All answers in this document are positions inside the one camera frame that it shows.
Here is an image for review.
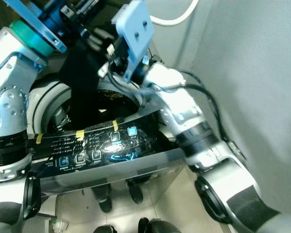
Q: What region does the black garment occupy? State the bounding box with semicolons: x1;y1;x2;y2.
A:
58;41;114;128

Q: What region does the top load washing machine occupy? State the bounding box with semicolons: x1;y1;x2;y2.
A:
27;80;191;195

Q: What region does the black washer foot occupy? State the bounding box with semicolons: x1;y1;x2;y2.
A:
92;183;113;213
128;181;145;204

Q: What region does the robot left leg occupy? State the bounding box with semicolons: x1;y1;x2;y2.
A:
92;224;118;233

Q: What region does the robot leg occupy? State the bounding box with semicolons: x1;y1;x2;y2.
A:
138;217;185;233
92;224;118;233

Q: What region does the robot right leg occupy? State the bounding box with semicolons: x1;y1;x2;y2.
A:
138;217;185;233

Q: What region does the crumpled clear plastic bottle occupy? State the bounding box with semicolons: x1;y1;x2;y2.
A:
51;218;69;233

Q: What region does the light blue right wrist camera mount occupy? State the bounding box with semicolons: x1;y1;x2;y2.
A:
112;0;155;83

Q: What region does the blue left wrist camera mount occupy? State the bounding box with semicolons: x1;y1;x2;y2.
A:
4;0;68;53

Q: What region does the white hose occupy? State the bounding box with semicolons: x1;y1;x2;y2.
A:
149;0;199;26

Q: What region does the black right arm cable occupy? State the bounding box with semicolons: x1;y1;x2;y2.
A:
109;73;239;162

